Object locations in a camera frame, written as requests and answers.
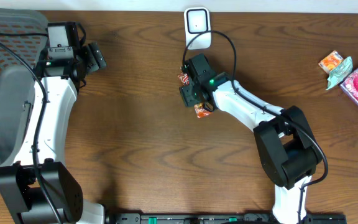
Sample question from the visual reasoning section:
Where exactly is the red white snack bar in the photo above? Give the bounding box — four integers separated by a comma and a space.
178, 73, 212, 118

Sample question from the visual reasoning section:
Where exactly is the teal snack wrapper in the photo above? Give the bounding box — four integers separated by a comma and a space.
326, 57, 353, 90

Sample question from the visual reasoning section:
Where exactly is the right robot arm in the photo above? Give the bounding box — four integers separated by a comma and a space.
180, 54, 327, 223

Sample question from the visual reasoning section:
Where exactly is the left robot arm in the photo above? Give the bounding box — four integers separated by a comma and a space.
0, 22, 106, 224

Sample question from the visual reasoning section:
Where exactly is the white barcode scanner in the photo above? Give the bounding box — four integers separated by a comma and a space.
184, 7, 212, 50

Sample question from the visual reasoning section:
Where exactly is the grey plastic mesh basket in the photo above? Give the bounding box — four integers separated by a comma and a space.
0, 9, 48, 166

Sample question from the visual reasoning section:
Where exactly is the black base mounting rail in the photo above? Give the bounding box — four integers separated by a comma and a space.
104, 211, 347, 224

